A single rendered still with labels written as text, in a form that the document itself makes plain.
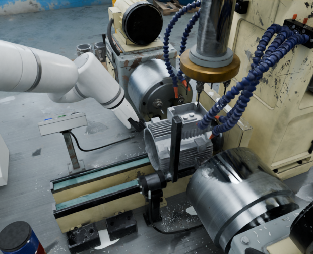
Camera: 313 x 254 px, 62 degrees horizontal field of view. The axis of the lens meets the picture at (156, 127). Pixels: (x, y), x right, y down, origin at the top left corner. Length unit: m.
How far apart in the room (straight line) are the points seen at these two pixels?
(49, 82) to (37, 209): 0.66
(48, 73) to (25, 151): 0.84
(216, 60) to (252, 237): 0.45
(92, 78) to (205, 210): 0.46
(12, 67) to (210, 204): 0.54
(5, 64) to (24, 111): 1.15
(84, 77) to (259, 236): 0.56
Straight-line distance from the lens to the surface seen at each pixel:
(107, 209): 1.00
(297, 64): 0.83
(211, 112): 0.66
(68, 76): 0.62
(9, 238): 0.59
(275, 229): 0.65
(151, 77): 1.08
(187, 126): 0.87
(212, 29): 0.75
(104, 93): 0.77
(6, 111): 1.69
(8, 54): 0.52
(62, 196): 1.05
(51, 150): 1.34
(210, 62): 0.77
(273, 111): 0.93
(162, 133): 0.87
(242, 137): 0.89
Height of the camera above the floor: 1.69
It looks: 40 degrees down
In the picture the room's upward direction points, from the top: straight up
